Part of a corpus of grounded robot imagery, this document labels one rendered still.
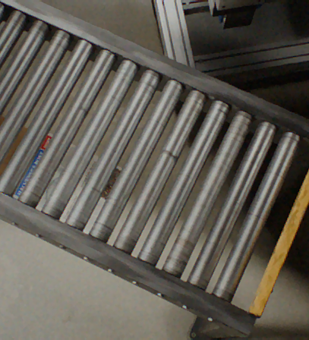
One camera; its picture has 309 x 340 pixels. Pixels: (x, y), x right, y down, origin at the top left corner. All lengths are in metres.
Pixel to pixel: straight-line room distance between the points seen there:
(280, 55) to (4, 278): 1.28
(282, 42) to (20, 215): 1.23
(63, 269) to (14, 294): 0.19
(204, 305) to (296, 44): 1.20
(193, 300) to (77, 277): 0.89
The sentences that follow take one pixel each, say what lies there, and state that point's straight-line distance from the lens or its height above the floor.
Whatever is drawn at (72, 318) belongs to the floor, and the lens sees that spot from 2.26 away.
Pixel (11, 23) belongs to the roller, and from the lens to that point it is 1.69.
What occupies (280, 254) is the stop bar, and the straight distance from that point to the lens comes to 1.47.
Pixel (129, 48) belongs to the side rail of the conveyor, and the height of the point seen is 0.80.
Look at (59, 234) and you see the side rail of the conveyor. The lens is 1.48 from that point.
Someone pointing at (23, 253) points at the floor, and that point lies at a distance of 2.31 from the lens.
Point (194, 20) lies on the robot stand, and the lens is 2.34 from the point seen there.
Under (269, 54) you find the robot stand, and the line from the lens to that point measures 2.29.
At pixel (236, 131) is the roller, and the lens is 1.55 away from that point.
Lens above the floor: 2.24
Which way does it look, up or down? 74 degrees down
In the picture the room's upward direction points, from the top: 2 degrees clockwise
